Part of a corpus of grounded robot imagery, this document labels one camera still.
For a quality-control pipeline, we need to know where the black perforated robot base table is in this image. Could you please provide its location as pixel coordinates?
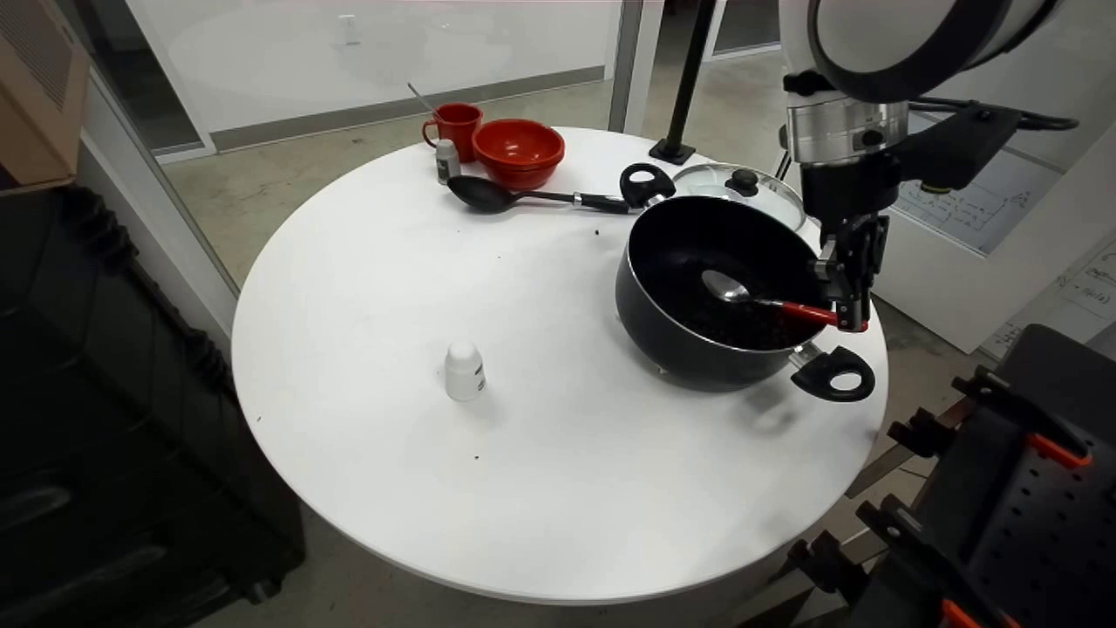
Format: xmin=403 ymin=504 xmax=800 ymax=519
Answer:
xmin=791 ymin=324 xmax=1116 ymax=628

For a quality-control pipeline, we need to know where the red bowl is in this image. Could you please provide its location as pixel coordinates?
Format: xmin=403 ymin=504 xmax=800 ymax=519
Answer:
xmin=472 ymin=120 xmax=566 ymax=191

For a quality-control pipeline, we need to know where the round white table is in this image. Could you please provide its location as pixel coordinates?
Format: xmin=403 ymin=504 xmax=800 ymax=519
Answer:
xmin=230 ymin=143 xmax=887 ymax=607

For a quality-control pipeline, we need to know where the black tripod stand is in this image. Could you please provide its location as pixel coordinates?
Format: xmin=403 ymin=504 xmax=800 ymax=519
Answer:
xmin=652 ymin=0 xmax=713 ymax=164

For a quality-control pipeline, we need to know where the black ladle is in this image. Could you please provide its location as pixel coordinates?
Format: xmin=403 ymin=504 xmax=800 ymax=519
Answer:
xmin=443 ymin=170 xmax=636 ymax=215

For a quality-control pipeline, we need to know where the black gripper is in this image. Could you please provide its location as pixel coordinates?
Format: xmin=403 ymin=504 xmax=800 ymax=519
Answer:
xmin=817 ymin=213 xmax=889 ymax=331

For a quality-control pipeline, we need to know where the glass pot lid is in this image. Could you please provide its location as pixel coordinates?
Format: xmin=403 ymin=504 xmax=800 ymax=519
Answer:
xmin=672 ymin=160 xmax=806 ymax=231

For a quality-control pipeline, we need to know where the black cooking pot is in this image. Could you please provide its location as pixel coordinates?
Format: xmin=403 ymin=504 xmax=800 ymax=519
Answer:
xmin=614 ymin=164 xmax=876 ymax=400

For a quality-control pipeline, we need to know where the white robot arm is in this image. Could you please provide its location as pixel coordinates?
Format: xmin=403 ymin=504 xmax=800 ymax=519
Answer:
xmin=776 ymin=0 xmax=1075 ymax=331

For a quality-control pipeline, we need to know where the red handled metal spoon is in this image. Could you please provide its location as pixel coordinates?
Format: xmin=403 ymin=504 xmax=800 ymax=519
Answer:
xmin=702 ymin=270 xmax=838 ymax=324

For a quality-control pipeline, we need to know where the red mug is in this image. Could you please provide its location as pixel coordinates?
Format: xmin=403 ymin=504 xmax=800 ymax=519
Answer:
xmin=422 ymin=102 xmax=481 ymax=164

